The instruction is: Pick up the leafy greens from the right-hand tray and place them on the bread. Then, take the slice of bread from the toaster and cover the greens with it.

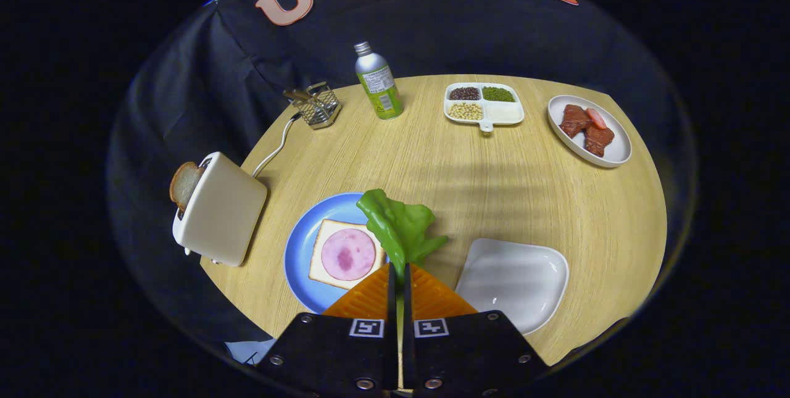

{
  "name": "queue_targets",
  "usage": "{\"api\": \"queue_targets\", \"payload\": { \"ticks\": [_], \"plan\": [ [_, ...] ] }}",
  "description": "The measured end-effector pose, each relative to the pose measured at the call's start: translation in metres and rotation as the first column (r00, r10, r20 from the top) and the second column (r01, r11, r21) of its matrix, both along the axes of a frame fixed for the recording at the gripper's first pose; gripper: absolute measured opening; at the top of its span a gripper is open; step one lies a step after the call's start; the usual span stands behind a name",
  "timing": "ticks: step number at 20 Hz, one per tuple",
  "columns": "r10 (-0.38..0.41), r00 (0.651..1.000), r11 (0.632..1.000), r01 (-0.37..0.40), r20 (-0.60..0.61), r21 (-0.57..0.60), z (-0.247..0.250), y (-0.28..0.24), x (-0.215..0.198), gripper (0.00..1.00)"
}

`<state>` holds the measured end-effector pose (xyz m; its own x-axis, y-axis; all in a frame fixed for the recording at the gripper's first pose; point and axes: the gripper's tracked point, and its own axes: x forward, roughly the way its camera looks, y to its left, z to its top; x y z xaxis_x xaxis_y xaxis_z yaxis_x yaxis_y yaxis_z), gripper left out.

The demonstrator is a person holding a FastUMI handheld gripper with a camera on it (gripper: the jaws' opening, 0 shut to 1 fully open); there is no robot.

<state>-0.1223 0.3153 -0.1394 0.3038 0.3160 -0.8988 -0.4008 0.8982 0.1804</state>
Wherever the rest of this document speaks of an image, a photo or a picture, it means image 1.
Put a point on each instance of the white toaster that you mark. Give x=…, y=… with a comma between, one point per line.
x=225, y=213

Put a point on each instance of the silver green bottle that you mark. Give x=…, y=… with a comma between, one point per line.
x=376, y=77

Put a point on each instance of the pile of dark red beans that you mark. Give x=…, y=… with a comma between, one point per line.
x=464, y=94

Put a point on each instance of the red meat slice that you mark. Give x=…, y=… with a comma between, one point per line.
x=574, y=120
x=598, y=139

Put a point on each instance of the white bread slice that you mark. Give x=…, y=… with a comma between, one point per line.
x=318, y=262

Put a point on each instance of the white round plate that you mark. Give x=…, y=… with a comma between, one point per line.
x=617, y=148

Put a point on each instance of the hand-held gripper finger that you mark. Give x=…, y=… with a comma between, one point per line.
x=407, y=305
x=392, y=299

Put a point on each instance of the brown toast slice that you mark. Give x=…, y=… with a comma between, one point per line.
x=184, y=185

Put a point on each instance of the white squarish plate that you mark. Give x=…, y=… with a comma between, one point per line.
x=512, y=281

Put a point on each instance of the pile of green beans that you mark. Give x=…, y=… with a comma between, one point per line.
x=497, y=94

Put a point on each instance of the blue plate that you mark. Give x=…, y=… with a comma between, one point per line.
x=302, y=244

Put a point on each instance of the white paper sheet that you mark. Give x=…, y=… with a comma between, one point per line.
x=253, y=348

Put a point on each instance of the green lettuce leaf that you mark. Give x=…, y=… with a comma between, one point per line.
x=398, y=225

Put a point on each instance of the white divided dish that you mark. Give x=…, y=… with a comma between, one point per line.
x=505, y=113

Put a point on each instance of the pile of yellow beans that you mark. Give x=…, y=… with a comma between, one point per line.
x=466, y=111

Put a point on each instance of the brown wooden utensil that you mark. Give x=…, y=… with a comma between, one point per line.
x=296, y=95

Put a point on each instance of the small pink sausage slice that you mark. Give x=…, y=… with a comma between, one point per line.
x=596, y=118

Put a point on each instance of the black backdrop cloth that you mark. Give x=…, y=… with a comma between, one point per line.
x=469, y=34

